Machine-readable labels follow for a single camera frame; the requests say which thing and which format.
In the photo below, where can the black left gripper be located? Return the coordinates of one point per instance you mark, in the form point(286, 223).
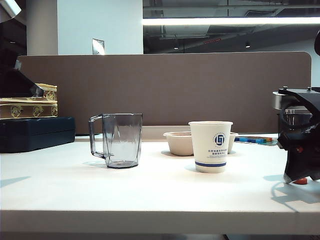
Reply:
point(7, 62)

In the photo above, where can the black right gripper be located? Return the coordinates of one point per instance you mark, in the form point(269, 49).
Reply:
point(310, 100)

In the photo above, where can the red letter c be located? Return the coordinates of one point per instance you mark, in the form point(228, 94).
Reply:
point(300, 181)

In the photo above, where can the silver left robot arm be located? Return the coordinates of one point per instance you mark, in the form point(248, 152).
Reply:
point(7, 7)

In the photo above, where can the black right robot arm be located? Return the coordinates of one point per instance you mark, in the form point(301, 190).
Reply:
point(318, 43)

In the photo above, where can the white paper cup blue logo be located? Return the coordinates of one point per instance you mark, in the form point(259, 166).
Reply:
point(210, 160)

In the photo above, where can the dark blue case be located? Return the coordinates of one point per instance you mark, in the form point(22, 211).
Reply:
point(37, 135)

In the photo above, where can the transparent grey plastic mug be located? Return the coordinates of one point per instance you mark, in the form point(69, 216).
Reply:
point(122, 140)

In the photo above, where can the beige oval pulp bowl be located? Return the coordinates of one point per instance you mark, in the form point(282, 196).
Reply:
point(178, 145)

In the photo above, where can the brown desk partition screen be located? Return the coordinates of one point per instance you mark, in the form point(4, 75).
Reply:
point(175, 87)

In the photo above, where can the long ceiling light strip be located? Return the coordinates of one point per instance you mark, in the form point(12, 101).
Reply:
point(225, 21)

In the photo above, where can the silver wall plate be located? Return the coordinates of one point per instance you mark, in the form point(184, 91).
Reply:
point(98, 46)

